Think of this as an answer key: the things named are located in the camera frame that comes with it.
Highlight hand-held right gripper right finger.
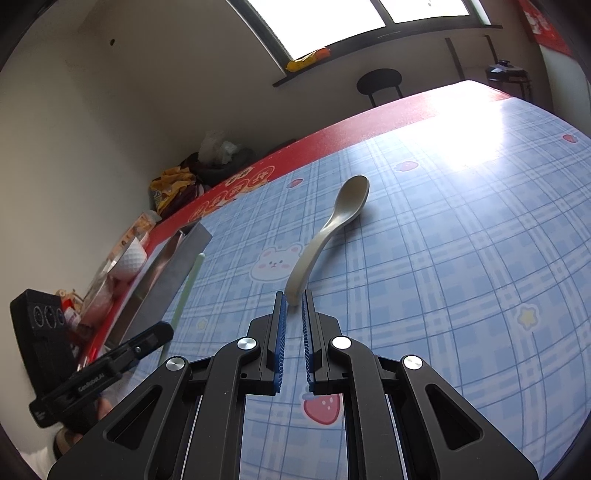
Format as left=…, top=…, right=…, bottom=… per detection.
left=301, top=290, right=541, bottom=480

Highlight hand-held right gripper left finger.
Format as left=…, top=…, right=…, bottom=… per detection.
left=46, top=291, right=287, bottom=480

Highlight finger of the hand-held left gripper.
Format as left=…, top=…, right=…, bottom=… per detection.
left=111, top=322, right=175, bottom=370

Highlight green chopstick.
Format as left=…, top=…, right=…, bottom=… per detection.
left=168, top=253, right=206, bottom=326

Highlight metal utensil tray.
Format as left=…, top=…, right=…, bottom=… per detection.
left=108, top=222, right=213, bottom=352

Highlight beige spoon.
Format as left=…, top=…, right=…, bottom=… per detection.
left=284, top=175, right=371, bottom=308

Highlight person's left hand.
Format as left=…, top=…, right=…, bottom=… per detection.
left=53, top=397, right=116, bottom=460

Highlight snack packets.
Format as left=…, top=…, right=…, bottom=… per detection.
left=55, top=288, right=88, bottom=342

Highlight glass bowl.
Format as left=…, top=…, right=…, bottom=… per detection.
left=76, top=258, right=116, bottom=328

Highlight white bowl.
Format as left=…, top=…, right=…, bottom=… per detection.
left=108, top=240, right=148, bottom=282

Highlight printed cardboard box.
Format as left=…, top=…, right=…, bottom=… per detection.
left=121, top=210, right=160, bottom=245

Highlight yellow bag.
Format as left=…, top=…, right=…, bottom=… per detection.
left=148, top=165, right=204, bottom=215

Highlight dark basket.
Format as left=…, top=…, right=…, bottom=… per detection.
left=182, top=145, right=254, bottom=188

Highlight clear plastic bag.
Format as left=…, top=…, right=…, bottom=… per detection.
left=198, top=130, right=243, bottom=167

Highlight black chair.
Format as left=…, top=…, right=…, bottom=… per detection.
left=356, top=68, right=403, bottom=109

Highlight yellow packet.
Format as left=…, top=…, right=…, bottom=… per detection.
left=285, top=47, right=333, bottom=73

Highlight rice cooker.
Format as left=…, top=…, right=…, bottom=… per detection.
left=485, top=59, right=532, bottom=102

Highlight window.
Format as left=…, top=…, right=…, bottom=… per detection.
left=226, top=0, right=504, bottom=88

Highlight red printed cloth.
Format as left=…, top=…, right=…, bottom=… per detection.
left=517, top=0, right=575, bottom=56

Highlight dark metal frame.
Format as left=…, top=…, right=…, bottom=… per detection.
left=444, top=34, right=497, bottom=81

